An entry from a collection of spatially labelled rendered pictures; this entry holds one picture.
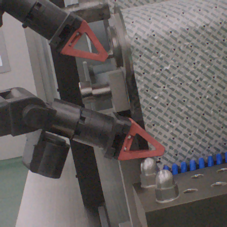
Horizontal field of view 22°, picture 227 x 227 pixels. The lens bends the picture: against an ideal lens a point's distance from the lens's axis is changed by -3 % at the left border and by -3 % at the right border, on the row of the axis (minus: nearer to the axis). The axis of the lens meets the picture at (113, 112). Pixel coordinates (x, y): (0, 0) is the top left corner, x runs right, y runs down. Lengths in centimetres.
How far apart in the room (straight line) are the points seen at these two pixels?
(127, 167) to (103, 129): 15
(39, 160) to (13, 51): 561
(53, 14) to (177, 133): 29
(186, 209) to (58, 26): 37
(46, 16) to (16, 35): 558
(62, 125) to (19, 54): 561
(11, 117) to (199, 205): 31
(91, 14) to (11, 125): 43
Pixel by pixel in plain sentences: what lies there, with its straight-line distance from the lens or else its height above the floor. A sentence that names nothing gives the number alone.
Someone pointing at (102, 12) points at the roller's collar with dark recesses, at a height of 132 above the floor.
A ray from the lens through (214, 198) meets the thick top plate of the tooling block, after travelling 84.
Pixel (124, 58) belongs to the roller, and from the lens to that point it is 100.
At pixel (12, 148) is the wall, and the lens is 669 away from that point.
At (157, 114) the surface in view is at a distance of 100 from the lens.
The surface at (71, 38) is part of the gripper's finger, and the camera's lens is 99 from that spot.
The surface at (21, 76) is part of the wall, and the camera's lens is 658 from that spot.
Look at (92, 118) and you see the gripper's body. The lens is 97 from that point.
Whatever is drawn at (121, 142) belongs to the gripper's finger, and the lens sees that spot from 98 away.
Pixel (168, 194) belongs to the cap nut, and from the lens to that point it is 85.
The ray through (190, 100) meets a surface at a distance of 101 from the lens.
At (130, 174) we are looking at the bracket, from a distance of 110.
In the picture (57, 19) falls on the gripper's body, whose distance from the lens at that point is 99.
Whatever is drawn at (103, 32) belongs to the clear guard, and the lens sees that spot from 202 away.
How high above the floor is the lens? 129
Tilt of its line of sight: 8 degrees down
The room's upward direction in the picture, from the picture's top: 11 degrees counter-clockwise
